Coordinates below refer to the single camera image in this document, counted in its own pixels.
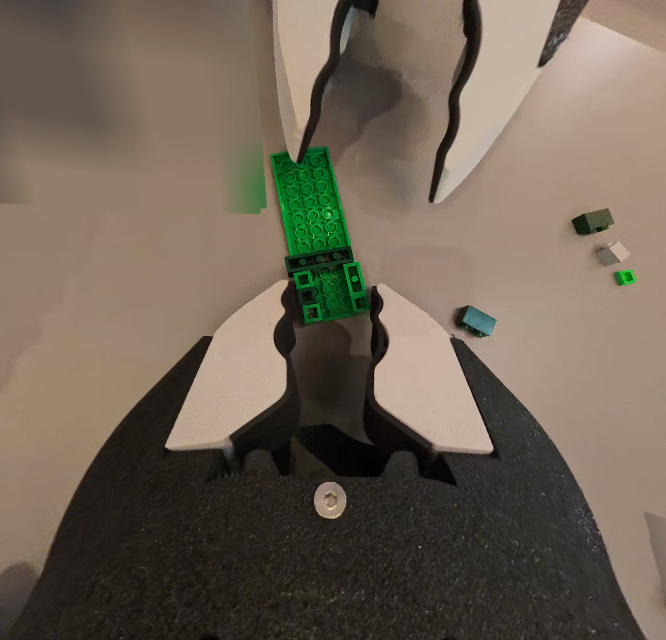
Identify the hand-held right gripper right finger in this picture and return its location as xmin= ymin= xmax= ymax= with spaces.
xmin=364 ymin=283 xmax=495 ymax=456

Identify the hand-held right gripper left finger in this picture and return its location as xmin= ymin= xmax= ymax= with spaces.
xmin=165 ymin=280 xmax=301 ymax=464

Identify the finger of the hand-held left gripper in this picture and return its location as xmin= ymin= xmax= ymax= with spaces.
xmin=429 ymin=0 xmax=571 ymax=204
xmin=271 ymin=0 xmax=361 ymax=164

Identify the green toy brick plate assembly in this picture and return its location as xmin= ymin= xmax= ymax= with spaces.
xmin=271 ymin=146 xmax=371 ymax=328

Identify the white desk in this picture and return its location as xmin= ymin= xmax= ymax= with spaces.
xmin=0 ymin=0 xmax=666 ymax=640

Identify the dark green toy brick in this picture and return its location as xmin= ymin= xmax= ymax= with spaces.
xmin=455 ymin=305 xmax=497 ymax=338
xmin=571 ymin=208 xmax=615 ymax=237

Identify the grey toy brick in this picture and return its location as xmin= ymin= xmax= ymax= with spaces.
xmin=596 ymin=242 xmax=631 ymax=267

